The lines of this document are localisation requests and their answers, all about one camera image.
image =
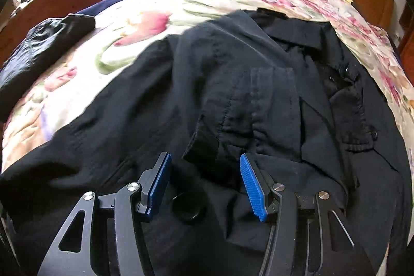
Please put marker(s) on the black shiny garment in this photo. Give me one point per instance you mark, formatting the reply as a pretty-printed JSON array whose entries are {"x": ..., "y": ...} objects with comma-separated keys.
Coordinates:
[{"x": 38, "y": 49}]

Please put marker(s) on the floral bedspread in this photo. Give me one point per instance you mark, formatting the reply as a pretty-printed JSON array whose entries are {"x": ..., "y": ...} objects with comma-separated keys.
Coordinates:
[{"x": 135, "y": 27}]

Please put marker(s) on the wooden wardrobe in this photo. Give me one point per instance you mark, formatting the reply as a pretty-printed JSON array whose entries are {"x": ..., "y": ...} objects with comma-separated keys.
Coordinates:
[{"x": 408, "y": 53}]

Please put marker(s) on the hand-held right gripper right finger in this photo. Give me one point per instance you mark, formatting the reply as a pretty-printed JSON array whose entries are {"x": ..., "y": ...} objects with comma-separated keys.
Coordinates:
[{"x": 254, "y": 188}]

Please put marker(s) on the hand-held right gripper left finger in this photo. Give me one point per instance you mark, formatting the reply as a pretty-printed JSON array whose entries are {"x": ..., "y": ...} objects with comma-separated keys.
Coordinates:
[{"x": 158, "y": 185}]

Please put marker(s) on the black coat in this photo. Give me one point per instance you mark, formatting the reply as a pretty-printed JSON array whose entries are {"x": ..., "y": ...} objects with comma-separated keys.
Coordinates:
[{"x": 129, "y": 101}]

